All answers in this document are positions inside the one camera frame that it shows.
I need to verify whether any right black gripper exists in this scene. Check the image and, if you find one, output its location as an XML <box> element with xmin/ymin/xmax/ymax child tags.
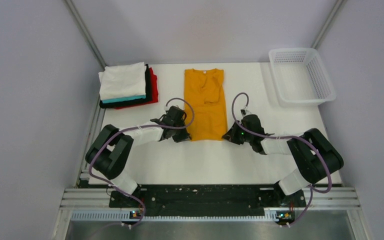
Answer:
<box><xmin>223</xmin><ymin>120</ymin><xmax>254</xmax><ymax>145</ymax></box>

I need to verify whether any yellow t-shirt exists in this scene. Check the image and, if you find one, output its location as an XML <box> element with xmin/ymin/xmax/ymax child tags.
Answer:
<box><xmin>183</xmin><ymin>68</ymin><xmax>228</xmax><ymax>141</ymax></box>

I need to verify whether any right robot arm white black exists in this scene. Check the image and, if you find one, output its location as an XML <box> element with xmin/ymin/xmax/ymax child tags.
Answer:
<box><xmin>222</xmin><ymin>114</ymin><xmax>344</xmax><ymax>208</ymax></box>

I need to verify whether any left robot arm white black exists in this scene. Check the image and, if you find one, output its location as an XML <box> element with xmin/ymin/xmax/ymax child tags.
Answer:
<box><xmin>85</xmin><ymin>106</ymin><xmax>195</xmax><ymax>210</ymax></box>

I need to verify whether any red folded t-shirt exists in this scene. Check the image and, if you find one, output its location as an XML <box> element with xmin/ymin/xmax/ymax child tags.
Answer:
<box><xmin>115</xmin><ymin>64</ymin><xmax>159</xmax><ymax>109</ymax></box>

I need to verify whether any black folded t-shirt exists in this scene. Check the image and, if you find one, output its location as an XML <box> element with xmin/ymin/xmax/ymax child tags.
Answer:
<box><xmin>98</xmin><ymin>62</ymin><xmax>153</xmax><ymax>109</ymax></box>

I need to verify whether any teal folded t-shirt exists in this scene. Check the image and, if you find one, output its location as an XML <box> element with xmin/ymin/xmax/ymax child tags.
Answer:
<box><xmin>101</xmin><ymin>95</ymin><xmax>147</xmax><ymax>104</ymax></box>

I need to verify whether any white plastic basket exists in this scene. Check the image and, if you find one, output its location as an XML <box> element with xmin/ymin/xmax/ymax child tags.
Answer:
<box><xmin>268</xmin><ymin>47</ymin><xmax>337</xmax><ymax>107</ymax></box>

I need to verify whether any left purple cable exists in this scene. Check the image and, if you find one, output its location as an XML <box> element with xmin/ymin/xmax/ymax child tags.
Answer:
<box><xmin>87</xmin><ymin>97</ymin><xmax>196</xmax><ymax>229</ymax></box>

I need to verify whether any purple cable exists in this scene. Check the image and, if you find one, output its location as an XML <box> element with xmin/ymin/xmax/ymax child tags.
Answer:
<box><xmin>231</xmin><ymin>92</ymin><xmax>333</xmax><ymax>228</ymax></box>
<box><xmin>87</xmin><ymin>97</ymin><xmax>196</xmax><ymax>229</ymax></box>

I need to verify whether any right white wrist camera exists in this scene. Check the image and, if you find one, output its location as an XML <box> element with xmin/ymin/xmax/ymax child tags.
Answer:
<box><xmin>240</xmin><ymin>105</ymin><xmax>251</xmax><ymax>117</ymax></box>

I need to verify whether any left aluminium frame rail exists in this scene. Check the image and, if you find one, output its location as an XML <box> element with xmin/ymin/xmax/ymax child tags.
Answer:
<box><xmin>73</xmin><ymin>97</ymin><xmax>105</xmax><ymax>188</ymax></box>

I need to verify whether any white slotted cable duct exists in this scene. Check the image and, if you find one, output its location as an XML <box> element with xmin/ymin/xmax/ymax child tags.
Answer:
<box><xmin>70</xmin><ymin>209</ymin><xmax>293</xmax><ymax>223</ymax></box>

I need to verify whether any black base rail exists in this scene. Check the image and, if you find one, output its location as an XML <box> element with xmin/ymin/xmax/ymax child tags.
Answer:
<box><xmin>106</xmin><ymin>184</ymin><xmax>309</xmax><ymax>217</ymax></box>

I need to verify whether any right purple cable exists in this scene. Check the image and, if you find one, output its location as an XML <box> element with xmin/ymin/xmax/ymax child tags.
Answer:
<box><xmin>231</xmin><ymin>92</ymin><xmax>333</xmax><ymax>228</ymax></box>

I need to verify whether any left corner aluminium post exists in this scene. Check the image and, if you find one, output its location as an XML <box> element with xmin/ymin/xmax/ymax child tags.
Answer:
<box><xmin>62</xmin><ymin>0</ymin><xmax>107</xmax><ymax>69</ymax></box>

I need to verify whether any corner aluminium post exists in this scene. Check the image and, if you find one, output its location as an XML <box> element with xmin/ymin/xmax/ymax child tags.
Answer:
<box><xmin>311</xmin><ymin>0</ymin><xmax>348</xmax><ymax>50</ymax></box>
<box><xmin>62</xmin><ymin>0</ymin><xmax>107</xmax><ymax>69</ymax></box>

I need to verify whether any right corner aluminium post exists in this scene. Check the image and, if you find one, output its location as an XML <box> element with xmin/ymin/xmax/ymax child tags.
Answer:
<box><xmin>311</xmin><ymin>0</ymin><xmax>348</xmax><ymax>50</ymax></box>

